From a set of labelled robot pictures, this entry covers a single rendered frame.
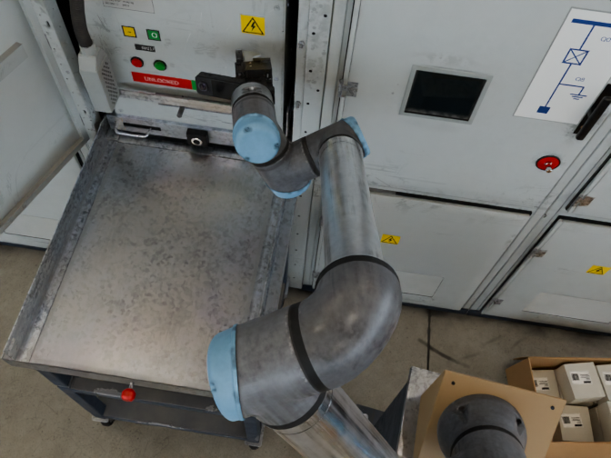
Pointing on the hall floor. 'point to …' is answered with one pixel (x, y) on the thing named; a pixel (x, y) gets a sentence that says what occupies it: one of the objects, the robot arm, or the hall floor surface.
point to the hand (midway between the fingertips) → (237, 54)
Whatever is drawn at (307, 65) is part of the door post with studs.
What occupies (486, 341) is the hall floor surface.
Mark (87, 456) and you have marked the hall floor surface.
